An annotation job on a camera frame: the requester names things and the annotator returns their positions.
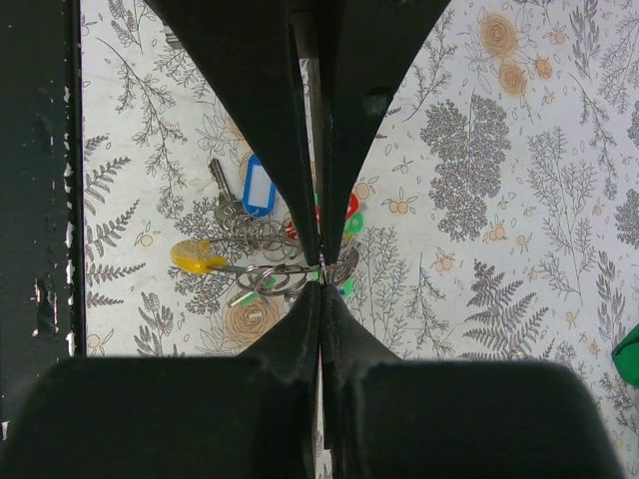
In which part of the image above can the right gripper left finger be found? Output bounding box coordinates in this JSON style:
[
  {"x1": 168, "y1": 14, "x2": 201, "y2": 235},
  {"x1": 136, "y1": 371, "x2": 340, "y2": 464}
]
[{"x1": 1, "y1": 282, "x2": 320, "y2": 478}]

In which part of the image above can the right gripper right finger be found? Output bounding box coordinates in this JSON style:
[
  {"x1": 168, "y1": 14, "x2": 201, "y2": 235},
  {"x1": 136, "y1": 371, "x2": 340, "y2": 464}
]
[{"x1": 319, "y1": 285, "x2": 623, "y2": 478}]

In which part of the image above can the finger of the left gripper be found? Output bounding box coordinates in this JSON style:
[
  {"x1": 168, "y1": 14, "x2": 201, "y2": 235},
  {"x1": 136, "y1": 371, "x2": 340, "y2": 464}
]
[
  {"x1": 150, "y1": 0, "x2": 320, "y2": 262},
  {"x1": 319, "y1": 1, "x2": 447, "y2": 244}
]

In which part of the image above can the metal key organizer ring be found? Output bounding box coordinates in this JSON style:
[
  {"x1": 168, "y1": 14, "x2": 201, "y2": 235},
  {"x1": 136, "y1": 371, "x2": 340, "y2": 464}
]
[{"x1": 169, "y1": 219, "x2": 360, "y2": 305}]

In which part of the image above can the green tag key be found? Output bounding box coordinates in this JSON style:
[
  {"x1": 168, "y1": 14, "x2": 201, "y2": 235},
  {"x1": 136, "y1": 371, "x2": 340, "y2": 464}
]
[{"x1": 343, "y1": 212, "x2": 364, "y2": 236}]

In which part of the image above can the red key tag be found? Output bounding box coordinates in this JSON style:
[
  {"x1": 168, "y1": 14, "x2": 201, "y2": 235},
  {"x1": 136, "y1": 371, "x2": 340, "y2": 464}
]
[{"x1": 345, "y1": 193, "x2": 359, "y2": 220}]

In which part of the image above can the green crumpled cloth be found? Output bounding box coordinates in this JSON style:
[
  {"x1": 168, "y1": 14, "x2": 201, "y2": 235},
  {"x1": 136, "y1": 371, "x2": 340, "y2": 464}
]
[{"x1": 612, "y1": 325, "x2": 639, "y2": 389}]

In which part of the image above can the blue key tag on ring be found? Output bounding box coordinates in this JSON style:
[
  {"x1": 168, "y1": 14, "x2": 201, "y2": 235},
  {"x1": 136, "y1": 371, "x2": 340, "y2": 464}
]
[{"x1": 242, "y1": 155, "x2": 277, "y2": 218}]

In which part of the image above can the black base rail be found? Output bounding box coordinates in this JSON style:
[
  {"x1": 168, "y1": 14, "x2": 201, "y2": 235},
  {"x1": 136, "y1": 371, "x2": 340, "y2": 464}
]
[{"x1": 0, "y1": 0, "x2": 87, "y2": 425}]

